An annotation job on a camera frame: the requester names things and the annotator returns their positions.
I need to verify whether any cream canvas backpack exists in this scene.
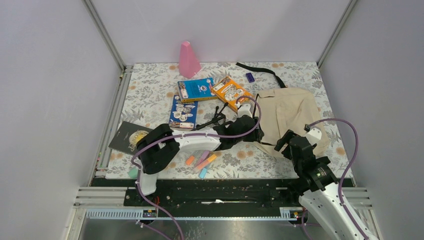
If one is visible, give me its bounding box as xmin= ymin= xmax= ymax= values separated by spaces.
xmin=235 ymin=62 xmax=331 ymax=159

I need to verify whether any pink highlighter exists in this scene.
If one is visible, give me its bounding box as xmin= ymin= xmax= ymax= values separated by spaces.
xmin=194 ymin=150 xmax=210 ymax=167

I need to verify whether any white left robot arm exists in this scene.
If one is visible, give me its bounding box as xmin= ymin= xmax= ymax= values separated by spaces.
xmin=131 ymin=103 xmax=264 ymax=206

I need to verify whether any orange yellow highlighter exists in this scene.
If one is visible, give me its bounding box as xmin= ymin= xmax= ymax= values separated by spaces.
xmin=193 ymin=154 xmax=217 ymax=173

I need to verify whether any mint green tube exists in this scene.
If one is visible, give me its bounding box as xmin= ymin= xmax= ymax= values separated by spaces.
xmin=127 ymin=167 xmax=139 ymax=180

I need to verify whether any black folding tripod stand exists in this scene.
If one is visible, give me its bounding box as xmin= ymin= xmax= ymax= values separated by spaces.
xmin=191 ymin=102 xmax=229 ymax=131

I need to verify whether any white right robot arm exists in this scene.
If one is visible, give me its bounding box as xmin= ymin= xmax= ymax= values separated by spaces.
xmin=274 ymin=127 xmax=378 ymax=240

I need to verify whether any light blue highlighter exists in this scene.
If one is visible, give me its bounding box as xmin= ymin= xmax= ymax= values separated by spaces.
xmin=198 ymin=167 xmax=208 ymax=179

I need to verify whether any light blue book box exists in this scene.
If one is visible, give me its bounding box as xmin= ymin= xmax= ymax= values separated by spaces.
xmin=177 ymin=77 xmax=218 ymax=103

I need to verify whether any orange activity book box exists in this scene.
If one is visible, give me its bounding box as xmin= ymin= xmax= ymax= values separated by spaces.
xmin=211 ymin=76 xmax=253 ymax=112

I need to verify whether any pink cone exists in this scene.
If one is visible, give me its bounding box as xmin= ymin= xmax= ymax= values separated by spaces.
xmin=178 ymin=41 xmax=202 ymax=79

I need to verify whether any purple eraser block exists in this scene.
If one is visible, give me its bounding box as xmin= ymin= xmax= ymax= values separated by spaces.
xmin=245 ymin=72 xmax=255 ymax=83

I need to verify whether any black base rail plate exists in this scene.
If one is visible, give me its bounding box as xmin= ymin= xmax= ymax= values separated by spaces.
xmin=91 ymin=178 xmax=355 ymax=220

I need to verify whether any black notebook gold emblem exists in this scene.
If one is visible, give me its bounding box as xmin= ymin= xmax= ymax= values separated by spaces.
xmin=108 ymin=121 xmax=152 ymax=155

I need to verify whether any floral patterned table mat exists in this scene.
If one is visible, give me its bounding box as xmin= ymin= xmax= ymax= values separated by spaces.
xmin=105 ymin=61 xmax=354 ymax=180

